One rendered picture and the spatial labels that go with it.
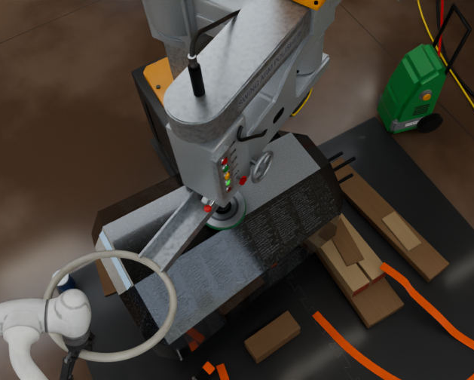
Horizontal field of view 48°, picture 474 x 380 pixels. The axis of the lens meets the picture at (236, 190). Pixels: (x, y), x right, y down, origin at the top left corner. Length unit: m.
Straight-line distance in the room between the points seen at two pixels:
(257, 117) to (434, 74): 1.64
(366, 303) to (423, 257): 0.46
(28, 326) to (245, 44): 1.16
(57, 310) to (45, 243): 1.99
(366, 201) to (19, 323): 2.33
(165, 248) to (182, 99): 0.69
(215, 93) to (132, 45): 2.75
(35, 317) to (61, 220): 2.04
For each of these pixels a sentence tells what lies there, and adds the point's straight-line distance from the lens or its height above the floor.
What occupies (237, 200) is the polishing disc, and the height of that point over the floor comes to 0.90.
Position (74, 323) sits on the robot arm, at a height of 1.53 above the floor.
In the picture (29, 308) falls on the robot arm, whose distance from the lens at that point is 1.77.
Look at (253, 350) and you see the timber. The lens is 3.05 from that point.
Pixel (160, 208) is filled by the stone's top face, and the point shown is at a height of 0.85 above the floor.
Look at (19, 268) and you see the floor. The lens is 3.71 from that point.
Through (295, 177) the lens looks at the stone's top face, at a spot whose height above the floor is 0.85.
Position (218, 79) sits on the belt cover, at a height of 1.72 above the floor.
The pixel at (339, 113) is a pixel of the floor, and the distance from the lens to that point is 3.93.
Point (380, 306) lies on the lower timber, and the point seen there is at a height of 0.09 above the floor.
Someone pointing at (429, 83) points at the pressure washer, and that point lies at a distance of 3.53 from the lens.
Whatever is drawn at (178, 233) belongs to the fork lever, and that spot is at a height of 1.09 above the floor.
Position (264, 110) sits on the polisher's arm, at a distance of 2.14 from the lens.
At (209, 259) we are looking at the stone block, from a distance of 2.53.
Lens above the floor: 3.10
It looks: 60 degrees down
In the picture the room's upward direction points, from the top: 8 degrees counter-clockwise
